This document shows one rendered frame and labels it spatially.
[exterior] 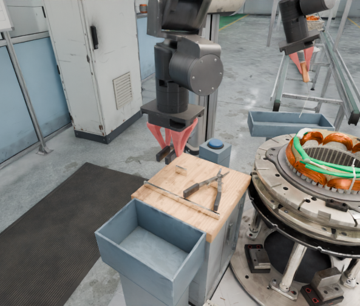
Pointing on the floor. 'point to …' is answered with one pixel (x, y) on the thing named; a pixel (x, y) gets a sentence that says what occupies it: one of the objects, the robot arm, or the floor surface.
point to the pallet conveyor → (346, 99)
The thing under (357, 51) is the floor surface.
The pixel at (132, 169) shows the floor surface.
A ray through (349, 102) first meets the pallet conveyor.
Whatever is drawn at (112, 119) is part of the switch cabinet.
